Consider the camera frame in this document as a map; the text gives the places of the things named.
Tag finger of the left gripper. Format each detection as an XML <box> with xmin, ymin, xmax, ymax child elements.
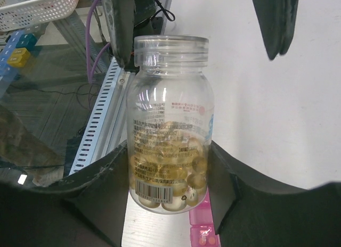
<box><xmin>252</xmin><ymin>0</ymin><xmax>299</xmax><ymax>60</ymax></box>
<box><xmin>102</xmin><ymin>0</ymin><xmax>135</xmax><ymax>68</ymax></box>

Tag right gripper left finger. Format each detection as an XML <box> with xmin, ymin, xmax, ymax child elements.
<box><xmin>1</xmin><ymin>142</ymin><xmax>129</xmax><ymax>246</ymax></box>

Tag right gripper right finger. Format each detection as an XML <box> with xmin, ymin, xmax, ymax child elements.
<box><xmin>208</xmin><ymin>143</ymin><xmax>340</xmax><ymax>246</ymax></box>

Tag pink weekly pill organizer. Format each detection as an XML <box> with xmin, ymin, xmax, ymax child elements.
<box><xmin>189</xmin><ymin>192</ymin><xmax>221</xmax><ymax>247</ymax></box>

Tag clear bottle yellow pills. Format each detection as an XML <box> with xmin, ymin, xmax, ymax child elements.
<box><xmin>126</xmin><ymin>35</ymin><xmax>215</xmax><ymax>215</ymax></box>

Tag white perforated basket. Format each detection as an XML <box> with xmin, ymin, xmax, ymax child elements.
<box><xmin>1</xmin><ymin>0</ymin><xmax>79</xmax><ymax>32</ymax></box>

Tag blue yellow pill organizer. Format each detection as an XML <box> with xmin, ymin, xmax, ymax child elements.
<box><xmin>1</xmin><ymin>30</ymin><xmax>37</xmax><ymax>79</ymax></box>

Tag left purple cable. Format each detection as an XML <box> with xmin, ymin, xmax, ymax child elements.
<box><xmin>86</xmin><ymin>0</ymin><xmax>112</xmax><ymax>84</ymax></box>

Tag aluminium mounting rail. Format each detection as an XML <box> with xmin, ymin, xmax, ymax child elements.
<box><xmin>91</xmin><ymin>71</ymin><xmax>135</xmax><ymax>163</ymax></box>

